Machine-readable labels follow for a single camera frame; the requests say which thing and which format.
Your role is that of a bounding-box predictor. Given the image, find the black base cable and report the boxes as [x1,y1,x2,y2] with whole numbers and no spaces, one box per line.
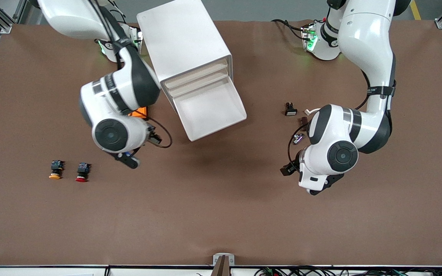
[271,19,307,41]

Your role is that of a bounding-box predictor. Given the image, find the white cabinet drawer with handle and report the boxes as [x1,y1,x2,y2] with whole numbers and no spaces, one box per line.
[172,79,247,142]

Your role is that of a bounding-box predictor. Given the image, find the orange box with hole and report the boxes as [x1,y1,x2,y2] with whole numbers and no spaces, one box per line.
[129,107,150,120]

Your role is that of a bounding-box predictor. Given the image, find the metal mount bracket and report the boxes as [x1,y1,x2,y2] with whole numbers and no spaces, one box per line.
[210,253,236,276]

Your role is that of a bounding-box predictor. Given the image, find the yellow push button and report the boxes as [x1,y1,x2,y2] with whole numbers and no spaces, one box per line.
[49,160,64,180]

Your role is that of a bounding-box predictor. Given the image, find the red push button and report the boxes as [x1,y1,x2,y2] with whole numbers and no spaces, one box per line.
[76,163,91,182]

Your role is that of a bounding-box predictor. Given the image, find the bundle of black cables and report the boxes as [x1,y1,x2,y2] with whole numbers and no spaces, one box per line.
[254,266,442,276]

